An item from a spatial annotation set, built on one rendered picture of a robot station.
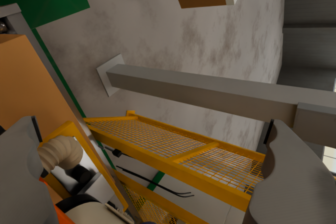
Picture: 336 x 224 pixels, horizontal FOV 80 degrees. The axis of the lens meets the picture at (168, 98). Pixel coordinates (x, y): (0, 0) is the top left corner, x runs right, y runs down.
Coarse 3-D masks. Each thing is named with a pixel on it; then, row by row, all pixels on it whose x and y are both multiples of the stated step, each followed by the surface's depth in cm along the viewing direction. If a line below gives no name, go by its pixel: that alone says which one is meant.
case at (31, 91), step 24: (0, 48) 43; (24, 48) 47; (0, 72) 44; (24, 72) 48; (0, 96) 45; (24, 96) 49; (48, 96) 53; (0, 120) 46; (48, 120) 54; (72, 120) 60
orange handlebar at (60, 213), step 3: (54, 204) 28; (54, 207) 27; (57, 207) 28; (57, 210) 28; (60, 210) 28; (57, 213) 27; (60, 213) 28; (63, 213) 29; (57, 216) 27; (60, 216) 28; (63, 216) 28; (66, 216) 29; (60, 219) 28; (63, 219) 28; (66, 219) 29; (69, 219) 30; (60, 222) 28; (63, 222) 28; (66, 222) 29; (69, 222) 29; (72, 222) 30
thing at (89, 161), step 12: (60, 132) 38; (72, 132) 40; (84, 144) 43; (84, 156) 43; (60, 168) 39; (72, 168) 41; (84, 168) 41; (96, 168) 46; (48, 180) 38; (60, 180) 39; (72, 180) 41; (84, 180) 41; (108, 180) 50; (60, 192) 40; (72, 192) 42; (120, 204) 55
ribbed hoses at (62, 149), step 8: (56, 136) 34; (64, 136) 34; (48, 144) 32; (56, 144) 32; (64, 144) 33; (72, 144) 34; (40, 152) 30; (48, 152) 31; (56, 152) 31; (64, 152) 33; (72, 152) 34; (80, 152) 36; (48, 160) 30; (56, 160) 31; (64, 160) 35; (72, 160) 35; (80, 160) 38; (48, 168) 30; (64, 168) 38; (40, 176) 29; (128, 216) 53
